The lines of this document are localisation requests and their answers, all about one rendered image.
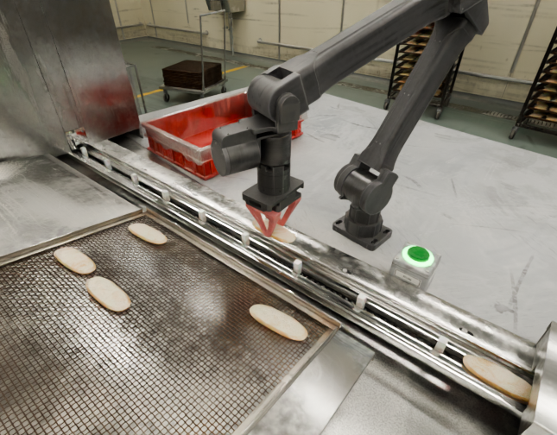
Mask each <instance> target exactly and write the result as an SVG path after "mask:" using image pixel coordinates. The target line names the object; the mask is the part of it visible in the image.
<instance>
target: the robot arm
mask: <svg viewBox="0 0 557 435"><path fill-rule="evenodd" d="M432 22H435V24H434V30H433V32H432V34H431V36H430V38H429V40H428V43H427V45H426V46H425V48H424V50H423V52H422V54H421V56H420V58H419V59H418V60H417V62H416V64H415V66H414V68H413V70H412V72H411V73H410V74H409V76H408V78H407V80H406V82H405V84H404V85H403V87H402V89H401V90H400V92H399V94H398V96H397V97H396V100H395V102H394V103H393V104H392V106H391V108H390V109H389V112H388V114H387V115H386V117H385V118H384V120H383V122H382V124H381V126H380V127H379V129H378V131H377V132H376V134H375V136H374V137H373V139H372V140H371V142H370V143H369V145H368V146H367V147H366V148H365V150H363V151H362V153H361V154H358V153H355V154H354V155H353V156H352V158H351V161H350V162H349V163H348V164H346V165H344V166H343V167H342V168H341V169H340V170H339V171H338V173H337V175H336V176H335V179H334V183H333V185H334V189H335V191H336V192H337V193H338V194H339V195H340V196H339V199H346V200H349V201H351V204H350V209H349V210H348V211H346V212H345V215H344V216H342V217H340V218H339V219H337V220H336V221H334V222H333V223H332V229H333V230H334V231H336V232H338V233H339V234H340V235H342V236H345V237H346V238H348V239H350V240H352V241H353V242H355V243H357V244H359V245H360V246H362V247H364V248H366V249H367V250H369V251H375V250H376V249H377V248H379V247H380V246H381V245H382V244H383V243H385V242H386V241H387V240H388V239H390V238H391V235H392V231H393V230H392V229H391V228H389V227H387V226H385V225H383V217H382V215H381V210H383V209H384V208H385V206H386V205H387V204H388V203H389V201H390V199H391V196H392V193H393V186H394V184H395V183H396V181H397V179H398V178H399V177H398V175H397V174H396V173H394V172H392V171H393V170H394V167H395V164H396V160H397V158H398V155H399V154H400V152H401V150H402V148H403V146H404V144H405V143H406V141H407V139H408V138H409V136H410V135H411V133H412V131H413V130H414V128H415V126H416V124H417V123H418V122H419V120H420V118H421V116H422V115H423V113H424V111H425V110H426V108H427V107H428V105H429V103H430V102H431V100H432V98H433V97H434V94H435V93H436V92H437V90H438V89H439V87H440V85H441V83H442V81H443V80H444V78H445V76H446V75H447V73H448V72H449V70H450V69H451V67H452V65H453V63H454V61H455V60H456V59H457V58H458V57H459V55H460V53H461V52H462V51H463V50H464V48H465V47H466V46H467V44H468V43H470V42H471V41H472V39H473V38H474V36H475V34H477V35H482V34H483V33H484V31H485V30H486V28H487V27H488V25H489V11H488V0H393V1H391V2H390V3H388V4H386V5H384V6H383V7H382V8H380V9H378V10H376V11H375V12H373V13H371V14H370V15H368V16H366V17H365V18H364V19H362V20H360V21H359V22H356V23H355V24H353V25H351V26H350V27H349V28H347V29H345V30H344V31H342V32H340V33H339V34H337V35H335V36H334V37H332V38H331V39H329V40H327V41H325V42H323V43H322V44H320V45H318V46H317V47H315V48H314V49H312V50H310V51H308V52H306V53H304V54H301V55H298V56H295V57H294V58H292V59H290V60H288V61H286V62H284V63H283V64H281V65H279V66H277V65H274V66H272V67H271V68H270V69H268V70H266V71H265V72H262V73H261V74H259V75H258V76H256V77H255V78H253V80H252V81H251V82H250V84H249V87H248V90H247V99H248V103H249V105H250V107H251V108H252V117H247V118H243V119H238V122H236V123H231V124H228V125H225V126H222V127H218V128H216V129H215V130H214V131H213V132H212V143H211V152H212V159H213V163H214V165H215V167H216V169H217V171H218V173H219V174H220V175H221V176H223V177H224V176H227V175H230V174H234V173H239V172H243V171H246V170H249V169H252V168H256V167H257V183H256V184H255V185H253V186H251V187H250V188H248V189H246V190H245V191H243V192H242V198H243V200H244V201H245V205H246V207H247V209H248V210H249V211H250V213H251V214H252V216H253V217H254V218H255V220H256V221H257V222H258V224H259V226H260V228H261V230H262V232H263V234H264V235H265V236H267V237H271V235H272V233H273V231H274V229H275V226H276V224H279V225H281V226H284V225H285V223H286V222H287V221H288V218H289V217H290V215H291V213H292V212H293V211H294V209H295V207H296V206H297V205H298V204H299V202H300V201H301V192H297V191H296V190H298V189H299V188H302V189H303V188H304V181H303V180H299V179H297V178H295V177H292V176H290V168H291V142H292V130H297V129H298V120H300V115H302V114H304V113H305V112H307V111H308V110H309V105H310V104H312V103H313V102H315V101H316V100H318V99H319V98H321V96H322V95H323V94H324V93H325V92H326V91H327V90H329V89H330V88H331V87H333V86H334V85H336V84H337V83H338V82H339V81H341V80H342V79H344V78H346V77H347V76H349V75H350V74H352V73H354V72H356V71H357V70H358V69H359V68H361V67H362V66H365V65H366V64H368V63H369V62H371V61H372V60H374V59H375V58H377V57H378V56H380V55H381V54H383V53H385V52H386V51H388V50H390V49H391V48H392V47H394V46H395V45H397V44H398V43H400V42H402V41H404V40H405V39H407V38H408V37H409V36H411V35H413V34H414V33H416V32H417V31H419V30H420V29H422V28H424V27H426V26H427V25H429V24H430V23H432ZM370 168H373V169H375V170H376V171H378V172H379V173H380V174H379V175H378V176H376V175H375V174H373V173H372V172H370ZM286 207H288V208H287V210H286V211H285V213H284V215H283V217H282V219H281V217H280V216H281V214H282V213H281V211H282V210H284V209H285V208H286ZM260 212H261V213H262V214H263V215H265V217H266V218H267V219H268V220H269V227H268V229H266V226H265V224H264V221H263V218H262V215H261V213H260Z"/></svg>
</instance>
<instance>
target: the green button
mask: <svg viewBox="0 0 557 435"><path fill-rule="evenodd" d="M407 255H408V257H409V258H410V259H412V260H413V261H416V262H427V261H428V260H429V257H430V254H429V252H428V251H427V250H426V249H424V248H422V247H420V246H412V247H410V248H409V249H408V252H407Z"/></svg>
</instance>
